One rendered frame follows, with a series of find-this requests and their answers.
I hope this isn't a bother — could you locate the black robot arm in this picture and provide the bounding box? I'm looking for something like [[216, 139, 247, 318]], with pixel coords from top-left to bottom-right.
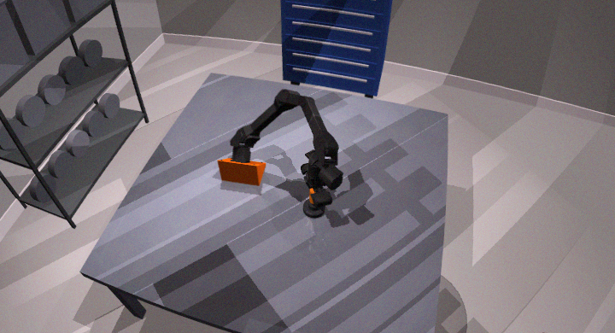
[[231, 89, 343, 190]]

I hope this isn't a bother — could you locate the dark round pedestal with short shaft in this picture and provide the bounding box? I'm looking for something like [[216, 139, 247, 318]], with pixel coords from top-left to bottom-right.
[[303, 199, 325, 218]]

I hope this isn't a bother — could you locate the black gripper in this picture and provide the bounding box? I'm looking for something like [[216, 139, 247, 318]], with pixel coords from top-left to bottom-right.
[[301, 163, 332, 207]]

